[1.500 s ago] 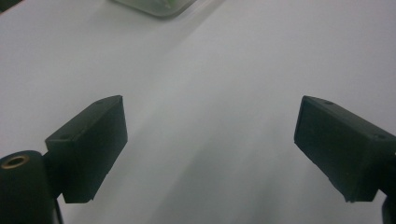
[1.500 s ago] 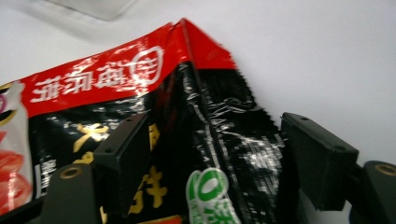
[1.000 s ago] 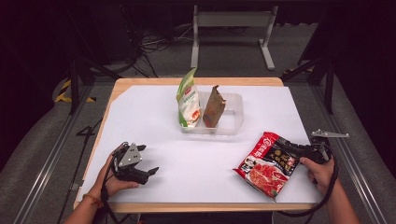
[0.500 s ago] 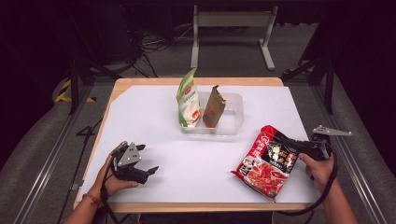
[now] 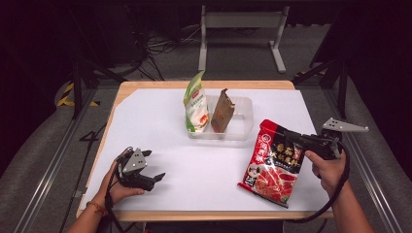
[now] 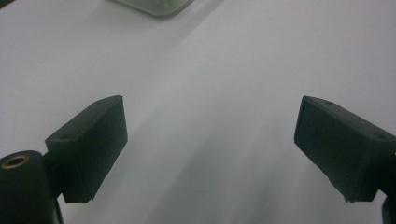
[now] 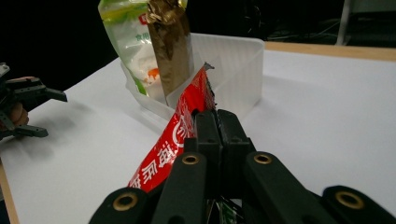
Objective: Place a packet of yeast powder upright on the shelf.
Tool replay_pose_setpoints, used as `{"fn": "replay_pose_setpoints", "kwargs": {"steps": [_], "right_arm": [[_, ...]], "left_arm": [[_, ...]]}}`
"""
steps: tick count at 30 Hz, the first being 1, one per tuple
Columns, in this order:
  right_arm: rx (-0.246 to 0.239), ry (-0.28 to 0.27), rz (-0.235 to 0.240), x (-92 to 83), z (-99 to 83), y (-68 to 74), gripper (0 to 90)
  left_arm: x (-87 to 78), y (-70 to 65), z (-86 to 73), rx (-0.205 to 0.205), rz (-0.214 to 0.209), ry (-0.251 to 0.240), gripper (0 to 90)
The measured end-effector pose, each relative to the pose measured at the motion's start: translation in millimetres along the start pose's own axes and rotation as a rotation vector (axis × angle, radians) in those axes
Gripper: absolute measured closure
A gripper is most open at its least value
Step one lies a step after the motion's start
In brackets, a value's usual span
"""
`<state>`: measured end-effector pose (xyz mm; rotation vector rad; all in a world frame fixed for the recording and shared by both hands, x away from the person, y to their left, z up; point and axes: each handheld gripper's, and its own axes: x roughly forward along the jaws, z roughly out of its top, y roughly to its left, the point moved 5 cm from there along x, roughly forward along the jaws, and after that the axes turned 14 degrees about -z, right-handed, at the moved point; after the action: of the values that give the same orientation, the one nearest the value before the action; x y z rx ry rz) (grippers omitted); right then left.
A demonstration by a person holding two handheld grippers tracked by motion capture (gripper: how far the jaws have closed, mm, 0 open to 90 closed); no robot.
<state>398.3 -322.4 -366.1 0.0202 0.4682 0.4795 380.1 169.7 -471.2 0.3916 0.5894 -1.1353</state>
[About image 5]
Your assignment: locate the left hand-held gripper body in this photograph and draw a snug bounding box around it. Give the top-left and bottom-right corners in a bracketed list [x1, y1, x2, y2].
[116, 147, 156, 192]

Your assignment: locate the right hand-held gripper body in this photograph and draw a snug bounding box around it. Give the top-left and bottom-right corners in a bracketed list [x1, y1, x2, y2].
[301, 117, 370, 161]

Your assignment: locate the red and black packet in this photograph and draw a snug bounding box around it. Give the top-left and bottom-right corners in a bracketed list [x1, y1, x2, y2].
[237, 118, 307, 209]

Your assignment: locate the translucent plastic container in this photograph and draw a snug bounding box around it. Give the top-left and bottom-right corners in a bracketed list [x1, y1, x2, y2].
[187, 95, 255, 142]

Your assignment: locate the green and white packet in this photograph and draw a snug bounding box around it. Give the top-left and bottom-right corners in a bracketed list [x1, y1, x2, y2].
[183, 70, 211, 134]

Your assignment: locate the gold crinkled packet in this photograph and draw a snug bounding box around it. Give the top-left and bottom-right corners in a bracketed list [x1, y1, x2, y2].
[210, 87, 236, 134]

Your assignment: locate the person's right hand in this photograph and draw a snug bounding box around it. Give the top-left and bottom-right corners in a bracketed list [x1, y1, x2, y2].
[304, 150, 350, 199]

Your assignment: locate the person's left hand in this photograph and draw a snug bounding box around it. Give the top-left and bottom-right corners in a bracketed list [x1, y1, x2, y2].
[96, 158, 146, 212]

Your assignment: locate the white table sheet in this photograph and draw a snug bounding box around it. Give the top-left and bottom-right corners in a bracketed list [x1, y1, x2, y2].
[79, 87, 329, 213]

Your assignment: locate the black metal stand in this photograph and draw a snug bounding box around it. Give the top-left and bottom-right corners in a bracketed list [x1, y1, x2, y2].
[69, 9, 128, 119]
[291, 18, 352, 119]

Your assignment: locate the yellow and black hazard tape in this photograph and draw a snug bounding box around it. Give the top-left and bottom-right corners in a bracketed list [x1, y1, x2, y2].
[56, 82, 101, 108]

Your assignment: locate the white metal stand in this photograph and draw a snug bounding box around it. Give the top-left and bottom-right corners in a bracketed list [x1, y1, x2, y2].
[197, 4, 291, 74]

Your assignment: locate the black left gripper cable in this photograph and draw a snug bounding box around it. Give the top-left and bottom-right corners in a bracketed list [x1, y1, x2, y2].
[103, 147, 134, 233]

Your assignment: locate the orange wrist bracelet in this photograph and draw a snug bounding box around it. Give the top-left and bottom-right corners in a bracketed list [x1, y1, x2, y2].
[86, 200, 108, 217]

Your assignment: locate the aluminium floor rail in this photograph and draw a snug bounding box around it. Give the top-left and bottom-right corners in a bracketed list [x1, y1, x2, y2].
[324, 88, 404, 233]
[14, 88, 98, 233]

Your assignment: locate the bundle of floor cables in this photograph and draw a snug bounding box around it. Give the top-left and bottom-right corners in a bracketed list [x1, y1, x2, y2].
[127, 23, 202, 82]

